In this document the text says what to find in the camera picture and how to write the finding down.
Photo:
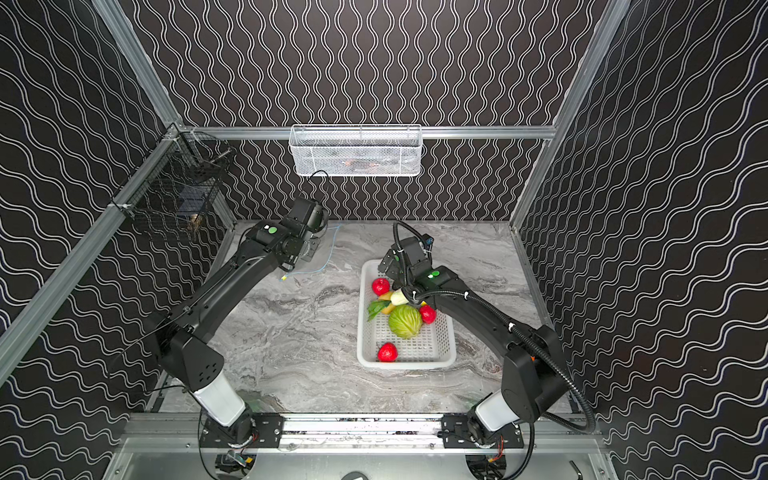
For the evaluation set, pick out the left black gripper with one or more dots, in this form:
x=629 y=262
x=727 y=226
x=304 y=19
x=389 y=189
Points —
x=309 y=213

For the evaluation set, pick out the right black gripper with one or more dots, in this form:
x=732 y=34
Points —
x=391 y=262

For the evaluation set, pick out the clear blue-zip bag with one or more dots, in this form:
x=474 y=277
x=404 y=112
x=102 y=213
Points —
x=318 y=255

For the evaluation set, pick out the white toy radish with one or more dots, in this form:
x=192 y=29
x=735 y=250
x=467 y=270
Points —
x=398 y=298

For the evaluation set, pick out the green toy cabbage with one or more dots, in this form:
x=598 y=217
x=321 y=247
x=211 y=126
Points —
x=405 y=321

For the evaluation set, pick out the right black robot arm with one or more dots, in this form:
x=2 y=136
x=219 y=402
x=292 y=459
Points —
x=530 y=384

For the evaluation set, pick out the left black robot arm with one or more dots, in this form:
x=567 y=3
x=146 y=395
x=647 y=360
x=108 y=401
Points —
x=180 y=339

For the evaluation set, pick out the small red toy apple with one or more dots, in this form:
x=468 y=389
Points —
x=380 y=286

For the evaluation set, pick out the red toy fruit right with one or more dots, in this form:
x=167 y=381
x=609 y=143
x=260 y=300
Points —
x=428 y=314

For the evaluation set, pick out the red toy fruit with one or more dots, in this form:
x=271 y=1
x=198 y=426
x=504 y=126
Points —
x=387 y=353
x=428 y=314

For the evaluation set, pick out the white plastic perforated basket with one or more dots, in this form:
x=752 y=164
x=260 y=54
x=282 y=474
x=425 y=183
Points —
x=399 y=339

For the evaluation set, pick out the red toy fruit front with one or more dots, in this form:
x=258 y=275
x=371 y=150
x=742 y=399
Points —
x=387 y=353

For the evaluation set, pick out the white wire wall basket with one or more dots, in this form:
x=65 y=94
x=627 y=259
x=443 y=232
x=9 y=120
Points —
x=357 y=150

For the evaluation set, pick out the black wire wall basket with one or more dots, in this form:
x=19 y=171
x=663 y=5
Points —
x=178 y=196

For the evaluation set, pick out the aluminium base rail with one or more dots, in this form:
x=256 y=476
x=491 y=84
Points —
x=314 y=433

